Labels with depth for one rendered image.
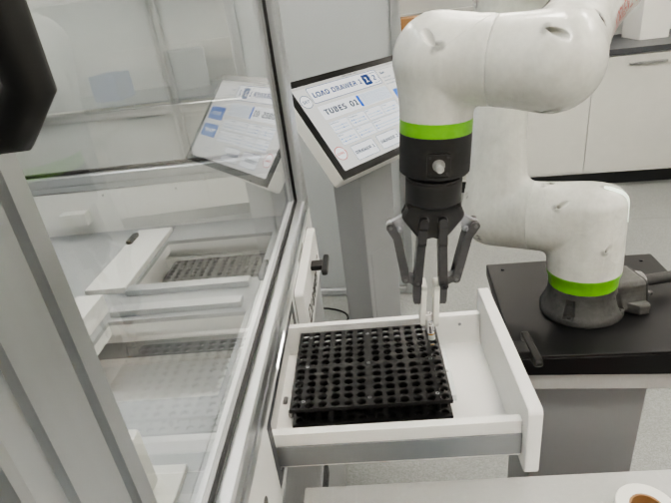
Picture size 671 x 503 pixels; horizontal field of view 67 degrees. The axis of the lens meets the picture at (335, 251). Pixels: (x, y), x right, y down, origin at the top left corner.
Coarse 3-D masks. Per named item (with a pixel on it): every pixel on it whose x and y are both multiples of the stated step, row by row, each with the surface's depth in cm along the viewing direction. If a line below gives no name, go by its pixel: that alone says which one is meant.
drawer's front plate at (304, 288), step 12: (312, 240) 111; (312, 252) 109; (300, 264) 101; (300, 276) 97; (312, 276) 106; (300, 288) 93; (312, 288) 104; (300, 300) 92; (312, 300) 102; (300, 312) 94
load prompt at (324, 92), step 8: (368, 72) 157; (336, 80) 148; (344, 80) 150; (352, 80) 152; (360, 80) 154; (368, 80) 155; (376, 80) 157; (312, 88) 142; (320, 88) 143; (328, 88) 145; (336, 88) 147; (344, 88) 149; (352, 88) 150; (360, 88) 152; (312, 96) 141; (320, 96) 142; (328, 96) 144; (336, 96) 146
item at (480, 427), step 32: (352, 320) 88; (384, 320) 87; (416, 320) 87; (448, 320) 87; (288, 352) 90; (448, 352) 87; (480, 352) 86; (288, 384) 84; (480, 384) 79; (288, 416) 78; (480, 416) 66; (512, 416) 65; (288, 448) 68; (320, 448) 67; (352, 448) 67; (384, 448) 67; (416, 448) 67; (448, 448) 67; (480, 448) 66; (512, 448) 66
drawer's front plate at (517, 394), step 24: (480, 288) 86; (480, 312) 86; (480, 336) 88; (504, 336) 74; (504, 360) 72; (504, 384) 73; (528, 384) 65; (504, 408) 74; (528, 408) 62; (528, 432) 63; (528, 456) 65
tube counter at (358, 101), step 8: (376, 88) 156; (384, 88) 158; (352, 96) 149; (360, 96) 151; (368, 96) 152; (376, 96) 154; (384, 96) 156; (352, 104) 148; (360, 104) 149; (368, 104) 151
